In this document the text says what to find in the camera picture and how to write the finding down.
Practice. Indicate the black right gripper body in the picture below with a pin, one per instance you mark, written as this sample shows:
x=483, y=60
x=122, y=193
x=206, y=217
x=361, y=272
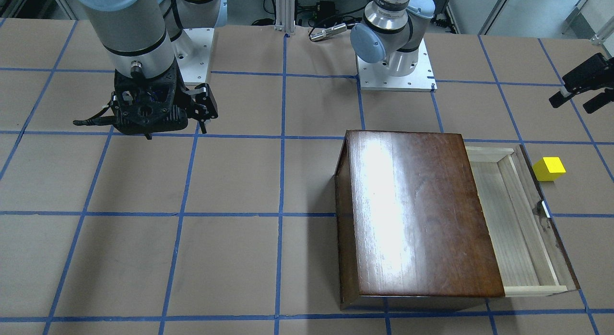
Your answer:
x=202, y=103

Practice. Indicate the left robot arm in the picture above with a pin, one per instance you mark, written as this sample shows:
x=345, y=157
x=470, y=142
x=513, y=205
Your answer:
x=396, y=28

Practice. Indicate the dark wooden drawer cabinet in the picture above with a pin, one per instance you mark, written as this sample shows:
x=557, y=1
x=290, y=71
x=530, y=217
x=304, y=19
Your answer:
x=412, y=233

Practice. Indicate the silver connector plug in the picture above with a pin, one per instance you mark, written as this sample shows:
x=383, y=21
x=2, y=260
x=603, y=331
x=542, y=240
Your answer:
x=328, y=32

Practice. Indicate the aluminium frame post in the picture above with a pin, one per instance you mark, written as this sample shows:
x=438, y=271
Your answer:
x=285, y=13

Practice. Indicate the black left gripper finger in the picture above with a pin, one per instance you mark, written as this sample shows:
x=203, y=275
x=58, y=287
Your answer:
x=596, y=73
x=599, y=101

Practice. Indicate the light wooden drawer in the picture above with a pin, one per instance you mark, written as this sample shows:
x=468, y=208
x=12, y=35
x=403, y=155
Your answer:
x=531, y=257

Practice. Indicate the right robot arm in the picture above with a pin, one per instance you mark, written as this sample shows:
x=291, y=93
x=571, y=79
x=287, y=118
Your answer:
x=148, y=44

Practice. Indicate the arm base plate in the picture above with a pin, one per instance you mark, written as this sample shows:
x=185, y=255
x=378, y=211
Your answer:
x=193, y=51
x=402, y=71

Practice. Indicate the yellow block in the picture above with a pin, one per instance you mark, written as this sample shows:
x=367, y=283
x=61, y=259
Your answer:
x=548, y=168

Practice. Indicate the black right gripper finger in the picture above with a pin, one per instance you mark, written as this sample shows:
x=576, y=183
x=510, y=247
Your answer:
x=201, y=106
x=98, y=119

